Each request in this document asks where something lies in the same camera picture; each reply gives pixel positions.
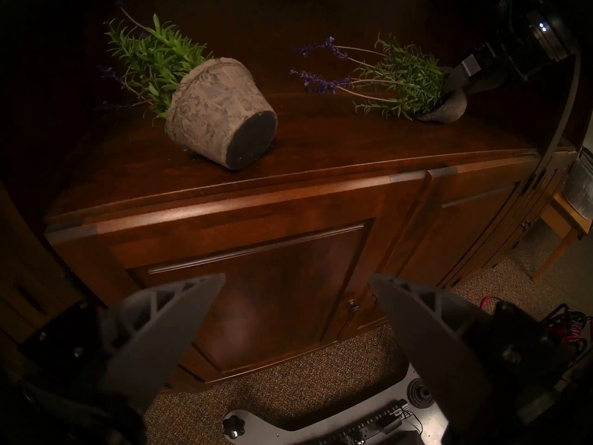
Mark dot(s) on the black star knob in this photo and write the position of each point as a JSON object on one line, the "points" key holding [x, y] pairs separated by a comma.
{"points": [[234, 428]]}

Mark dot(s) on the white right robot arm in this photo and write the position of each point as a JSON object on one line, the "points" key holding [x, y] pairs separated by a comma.
{"points": [[546, 36]]}

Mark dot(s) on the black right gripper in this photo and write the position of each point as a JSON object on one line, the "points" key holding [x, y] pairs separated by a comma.
{"points": [[505, 66]]}

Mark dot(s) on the light wooden side table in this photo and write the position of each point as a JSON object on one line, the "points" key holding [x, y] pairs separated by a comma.
{"points": [[558, 217]]}

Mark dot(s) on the black round rubber disc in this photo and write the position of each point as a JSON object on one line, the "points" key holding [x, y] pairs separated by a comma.
{"points": [[420, 393]]}

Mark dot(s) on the dark wooden shelf cabinet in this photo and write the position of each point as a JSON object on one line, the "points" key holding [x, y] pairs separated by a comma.
{"points": [[278, 263]]}

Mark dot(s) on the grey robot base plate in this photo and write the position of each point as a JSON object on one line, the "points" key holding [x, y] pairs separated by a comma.
{"points": [[266, 423]]}

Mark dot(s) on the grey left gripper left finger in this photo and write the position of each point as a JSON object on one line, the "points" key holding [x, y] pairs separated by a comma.
{"points": [[148, 342]]}

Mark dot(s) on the fake lavender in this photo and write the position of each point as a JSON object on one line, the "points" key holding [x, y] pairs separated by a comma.
{"points": [[407, 82], [217, 115]]}

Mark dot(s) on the grey power strip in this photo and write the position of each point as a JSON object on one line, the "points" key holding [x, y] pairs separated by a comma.
{"points": [[366, 425]]}

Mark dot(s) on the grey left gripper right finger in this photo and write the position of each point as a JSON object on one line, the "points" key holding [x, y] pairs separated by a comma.
{"points": [[444, 346]]}

